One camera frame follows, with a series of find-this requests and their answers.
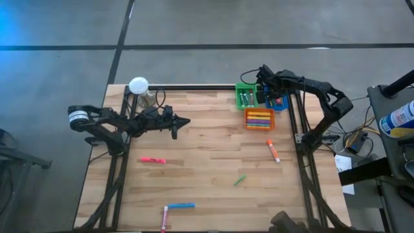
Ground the black floor stand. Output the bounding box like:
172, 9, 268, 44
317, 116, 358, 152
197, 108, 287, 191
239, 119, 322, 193
0, 128, 53, 233

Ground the grey cart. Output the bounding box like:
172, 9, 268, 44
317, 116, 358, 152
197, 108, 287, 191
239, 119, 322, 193
338, 84, 414, 233

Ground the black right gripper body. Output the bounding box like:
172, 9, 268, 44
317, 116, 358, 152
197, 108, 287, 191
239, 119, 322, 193
256, 82, 289, 104

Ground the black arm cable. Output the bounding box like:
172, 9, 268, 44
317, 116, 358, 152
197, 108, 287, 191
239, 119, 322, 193
131, 88, 166, 115
239, 68, 261, 86

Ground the green highlighter cap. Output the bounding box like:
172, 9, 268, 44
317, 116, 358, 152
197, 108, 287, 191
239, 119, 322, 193
232, 174, 248, 187

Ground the black cart pole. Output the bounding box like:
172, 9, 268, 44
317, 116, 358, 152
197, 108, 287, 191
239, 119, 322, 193
380, 69, 414, 99

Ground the white mushroom-shaped lamp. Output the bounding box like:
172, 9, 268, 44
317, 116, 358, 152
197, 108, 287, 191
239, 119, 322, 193
128, 76, 157, 109

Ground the black power supply box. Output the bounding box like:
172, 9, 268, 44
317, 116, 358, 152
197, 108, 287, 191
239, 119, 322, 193
344, 130, 369, 155

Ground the orange Expo marker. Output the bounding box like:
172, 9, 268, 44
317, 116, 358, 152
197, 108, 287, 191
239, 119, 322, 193
266, 139, 281, 164

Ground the black aluminium table frame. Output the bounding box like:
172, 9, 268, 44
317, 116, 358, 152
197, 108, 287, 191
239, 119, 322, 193
79, 83, 349, 232

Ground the green plastic basket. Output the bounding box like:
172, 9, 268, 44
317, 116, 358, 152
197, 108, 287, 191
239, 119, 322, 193
235, 82, 259, 111

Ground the yellow cable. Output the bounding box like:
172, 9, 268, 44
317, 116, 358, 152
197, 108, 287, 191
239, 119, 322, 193
342, 126, 381, 148

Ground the blue white wipes canister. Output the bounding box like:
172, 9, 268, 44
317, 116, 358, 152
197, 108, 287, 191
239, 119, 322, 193
378, 99, 414, 139

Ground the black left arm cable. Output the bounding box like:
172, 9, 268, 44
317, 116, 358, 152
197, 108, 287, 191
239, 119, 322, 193
131, 88, 166, 115

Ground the pink highlighter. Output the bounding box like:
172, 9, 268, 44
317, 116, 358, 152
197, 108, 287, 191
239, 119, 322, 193
140, 156, 166, 164

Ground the blue highlighter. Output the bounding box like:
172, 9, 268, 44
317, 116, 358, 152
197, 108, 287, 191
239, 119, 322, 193
167, 202, 197, 210

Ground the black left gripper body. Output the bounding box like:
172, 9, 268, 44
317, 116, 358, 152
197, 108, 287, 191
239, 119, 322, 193
142, 105, 179, 140

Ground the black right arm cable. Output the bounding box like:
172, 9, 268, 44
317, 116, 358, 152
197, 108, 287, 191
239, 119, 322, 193
239, 68, 261, 86

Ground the pink Expo marker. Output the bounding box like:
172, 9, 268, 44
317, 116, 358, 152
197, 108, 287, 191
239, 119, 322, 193
160, 206, 169, 233

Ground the blue plastic basket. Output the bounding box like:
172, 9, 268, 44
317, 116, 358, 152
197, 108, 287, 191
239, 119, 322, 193
263, 84, 290, 111

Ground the orange plastic basket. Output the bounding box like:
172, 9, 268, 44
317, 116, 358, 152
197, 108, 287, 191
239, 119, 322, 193
244, 107, 276, 131

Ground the white paper sheet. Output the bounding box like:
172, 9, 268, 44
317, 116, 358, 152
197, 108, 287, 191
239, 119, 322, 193
334, 154, 356, 195

